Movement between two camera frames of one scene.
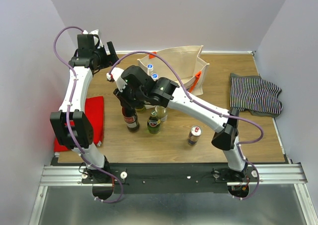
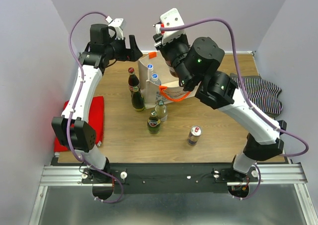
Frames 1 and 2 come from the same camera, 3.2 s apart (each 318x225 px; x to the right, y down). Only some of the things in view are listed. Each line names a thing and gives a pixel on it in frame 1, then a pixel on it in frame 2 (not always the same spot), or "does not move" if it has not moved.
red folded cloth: [94, 108] does not move
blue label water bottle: [154, 76] does not move
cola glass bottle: [130, 119] -> [172, 69]
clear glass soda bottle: [162, 112] does not move
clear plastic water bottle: [150, 69] does not move
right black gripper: [122, 100] -> [164, 47]
